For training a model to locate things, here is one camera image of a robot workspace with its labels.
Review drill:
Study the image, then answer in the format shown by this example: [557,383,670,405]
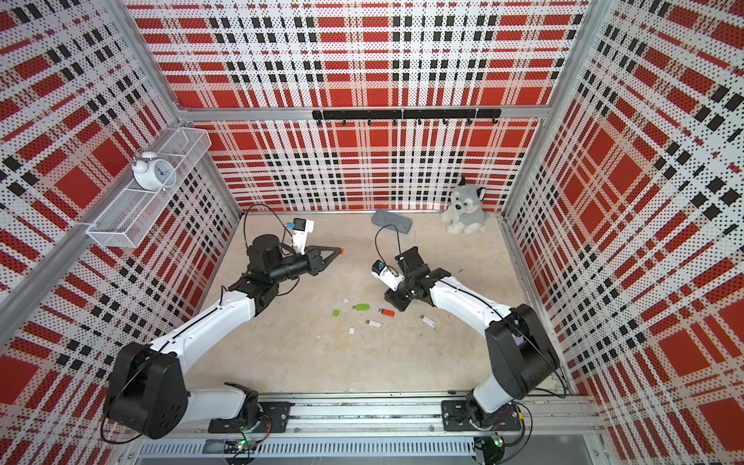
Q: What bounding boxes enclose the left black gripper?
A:
[270,245,341,284]

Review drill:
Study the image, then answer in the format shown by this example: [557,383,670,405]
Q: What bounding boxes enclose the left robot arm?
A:
[103,234,344,439]

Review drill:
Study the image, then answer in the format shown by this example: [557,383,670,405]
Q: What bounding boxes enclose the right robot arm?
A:
[371,246,561,429]

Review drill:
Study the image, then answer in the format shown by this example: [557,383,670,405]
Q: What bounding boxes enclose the white usb drive right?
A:
[420,316,437,329]

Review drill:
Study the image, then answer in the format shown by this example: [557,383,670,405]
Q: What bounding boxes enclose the grey rectangular case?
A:
[371,209,413,234]

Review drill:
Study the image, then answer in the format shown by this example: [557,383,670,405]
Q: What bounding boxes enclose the grey husky plush toy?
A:
[441,176,488,236]

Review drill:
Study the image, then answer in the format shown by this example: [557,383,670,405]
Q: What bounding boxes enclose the white alarm clock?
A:
[132,151,176,192]

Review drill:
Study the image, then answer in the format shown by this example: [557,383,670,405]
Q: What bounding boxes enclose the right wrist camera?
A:
[371,260,405,291]

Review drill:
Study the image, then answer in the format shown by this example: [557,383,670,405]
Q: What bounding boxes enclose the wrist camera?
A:
[287,218,315,255]
[371,260,405,291]

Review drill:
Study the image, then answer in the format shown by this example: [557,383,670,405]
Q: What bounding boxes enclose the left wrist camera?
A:
[287,218,315,255]

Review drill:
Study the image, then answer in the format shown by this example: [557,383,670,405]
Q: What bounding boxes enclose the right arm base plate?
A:
[441,399,522,432]

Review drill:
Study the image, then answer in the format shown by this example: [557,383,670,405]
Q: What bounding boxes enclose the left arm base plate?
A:
[207,402,293,434]

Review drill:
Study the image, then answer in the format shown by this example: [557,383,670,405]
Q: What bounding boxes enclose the black hook rail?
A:
[311,108,503,123]

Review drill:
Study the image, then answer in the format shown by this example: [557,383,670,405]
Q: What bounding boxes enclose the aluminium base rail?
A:
[116,391,614,464]

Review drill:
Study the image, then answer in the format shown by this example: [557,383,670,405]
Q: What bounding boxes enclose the white wire mesh shelf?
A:
[86,127,211,248]

